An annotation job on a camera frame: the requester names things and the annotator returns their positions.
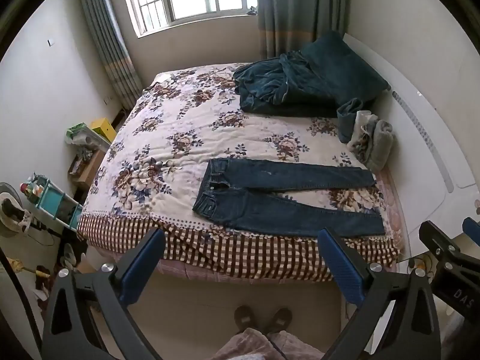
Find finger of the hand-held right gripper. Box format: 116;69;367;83
462;217;480;242
419;220;461;271

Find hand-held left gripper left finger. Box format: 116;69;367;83
40;228;167;360

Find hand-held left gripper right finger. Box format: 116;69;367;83
317;227;441;360

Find blue denim pants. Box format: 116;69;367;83
192;157;386;238

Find pair of shoes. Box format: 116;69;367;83
62;244;81;267

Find person's brown slipper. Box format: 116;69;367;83
268;307;293;334
234;305;256;332

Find white headboard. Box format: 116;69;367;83
341;32;480;263

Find grey folded towel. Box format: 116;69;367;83
364;119;394;171

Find teal shelf cart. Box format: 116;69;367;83
22;174;84;230

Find wooden nightstand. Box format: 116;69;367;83
67;150;106;192

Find white crumpled cloth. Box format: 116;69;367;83
347;110;377;154

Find floral bedspread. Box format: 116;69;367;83
77;63;406;282

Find yellow box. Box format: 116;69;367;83
91;117;117;143

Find standing fan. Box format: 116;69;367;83
0;182;32;239

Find rolled blue cloth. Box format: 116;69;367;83
336;97;364;144

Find green packet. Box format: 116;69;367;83
67;122;91;143

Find dark teal blanket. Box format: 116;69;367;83
233;50;376;118

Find dark teal pillow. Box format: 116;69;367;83
300;31;391;102

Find grey striped curtain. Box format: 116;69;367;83
255;0;353;61
77;0;143;111

